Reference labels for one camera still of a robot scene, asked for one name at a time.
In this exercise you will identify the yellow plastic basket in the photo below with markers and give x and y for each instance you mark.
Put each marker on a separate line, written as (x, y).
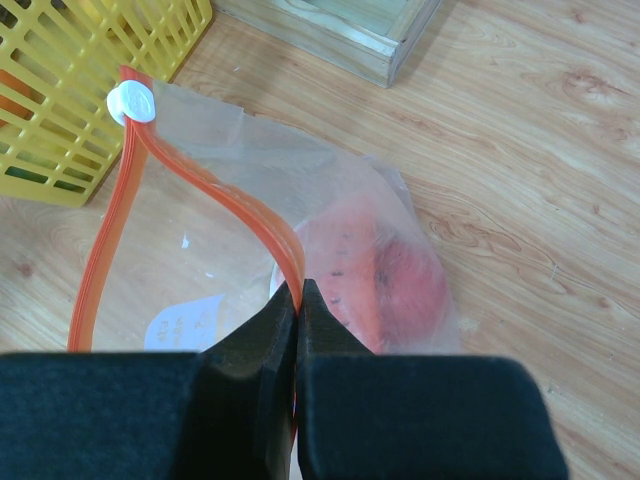
(59, 61)

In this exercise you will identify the red apple toy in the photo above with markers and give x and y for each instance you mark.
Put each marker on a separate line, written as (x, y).
(412, 294)

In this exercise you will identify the watermelon slice toy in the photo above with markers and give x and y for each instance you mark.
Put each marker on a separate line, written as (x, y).
(340, 256)

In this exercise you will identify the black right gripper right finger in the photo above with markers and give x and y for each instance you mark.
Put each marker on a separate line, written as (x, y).
(367, 416)

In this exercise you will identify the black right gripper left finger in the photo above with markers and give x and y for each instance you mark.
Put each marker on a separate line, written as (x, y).
(225, 413)

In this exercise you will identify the clear orange zip bag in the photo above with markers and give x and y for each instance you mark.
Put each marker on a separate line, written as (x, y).
(199, 233)

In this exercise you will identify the wooden clothes rack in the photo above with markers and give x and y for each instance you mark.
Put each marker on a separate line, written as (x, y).
(371, 39)

